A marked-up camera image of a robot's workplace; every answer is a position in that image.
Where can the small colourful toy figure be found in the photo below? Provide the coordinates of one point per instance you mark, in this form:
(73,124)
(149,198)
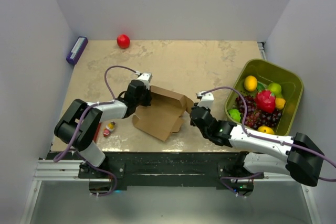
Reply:
(109,129)

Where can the bright green toy vegetable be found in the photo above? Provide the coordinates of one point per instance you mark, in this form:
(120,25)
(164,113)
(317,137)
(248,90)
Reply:
(235,114)

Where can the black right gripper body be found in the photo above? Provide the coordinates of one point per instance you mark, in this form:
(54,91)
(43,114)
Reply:
(192,123)

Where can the red rectangular packet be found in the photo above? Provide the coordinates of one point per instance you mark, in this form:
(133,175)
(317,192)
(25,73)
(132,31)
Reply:
(97,133)

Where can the yellow toy mango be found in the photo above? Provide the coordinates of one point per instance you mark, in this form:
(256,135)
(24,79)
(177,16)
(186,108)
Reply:
(265,130)

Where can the olive green plastic basket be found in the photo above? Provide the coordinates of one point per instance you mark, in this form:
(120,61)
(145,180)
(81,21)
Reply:
(266,73)

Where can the purple rectangular box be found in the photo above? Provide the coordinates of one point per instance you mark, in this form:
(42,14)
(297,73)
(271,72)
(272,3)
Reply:
(77,50)

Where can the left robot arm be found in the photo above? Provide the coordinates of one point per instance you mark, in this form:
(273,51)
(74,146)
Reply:
(78,126)

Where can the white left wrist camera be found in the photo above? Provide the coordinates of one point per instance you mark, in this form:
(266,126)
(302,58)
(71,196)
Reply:
(145,77)

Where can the red apple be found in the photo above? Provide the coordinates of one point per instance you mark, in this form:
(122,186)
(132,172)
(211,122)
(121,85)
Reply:
(123,41)

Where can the yellow toy lemon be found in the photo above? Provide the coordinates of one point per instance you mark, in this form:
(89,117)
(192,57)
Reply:
(280,103)

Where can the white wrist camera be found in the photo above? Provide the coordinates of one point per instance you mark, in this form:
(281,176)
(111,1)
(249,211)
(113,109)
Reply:
(206,99)
(145,77)

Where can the pink dragon fruit toy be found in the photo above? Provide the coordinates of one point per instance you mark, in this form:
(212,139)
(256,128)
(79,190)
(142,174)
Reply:
(265,100)

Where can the green toy pear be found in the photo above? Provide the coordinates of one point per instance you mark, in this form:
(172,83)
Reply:
(276,89)

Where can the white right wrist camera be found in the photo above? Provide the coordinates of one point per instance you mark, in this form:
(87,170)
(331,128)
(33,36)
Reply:
(206,99)

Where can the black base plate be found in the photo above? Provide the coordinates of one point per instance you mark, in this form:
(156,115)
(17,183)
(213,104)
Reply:
(173,170)

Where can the orange toy fruit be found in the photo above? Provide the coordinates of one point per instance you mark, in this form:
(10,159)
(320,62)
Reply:
(250,83)

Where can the brown cardboard box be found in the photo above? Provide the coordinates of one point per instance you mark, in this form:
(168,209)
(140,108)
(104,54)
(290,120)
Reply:
(164,116)

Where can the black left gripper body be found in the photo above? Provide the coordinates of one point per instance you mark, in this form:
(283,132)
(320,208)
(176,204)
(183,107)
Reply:
(144,100)

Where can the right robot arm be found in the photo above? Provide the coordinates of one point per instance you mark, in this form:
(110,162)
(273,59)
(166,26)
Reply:
(297,156)

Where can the dark red toy grapes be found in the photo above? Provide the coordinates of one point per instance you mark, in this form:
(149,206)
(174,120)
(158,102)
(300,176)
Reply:
(256,117)

